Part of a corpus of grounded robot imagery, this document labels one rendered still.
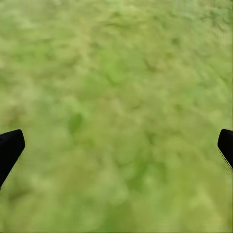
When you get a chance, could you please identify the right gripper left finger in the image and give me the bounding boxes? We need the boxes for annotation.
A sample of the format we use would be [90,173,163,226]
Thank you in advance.
[0,129,25,188]

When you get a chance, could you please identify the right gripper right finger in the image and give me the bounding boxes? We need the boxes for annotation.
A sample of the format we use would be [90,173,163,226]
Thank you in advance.
[217,129,233,168]

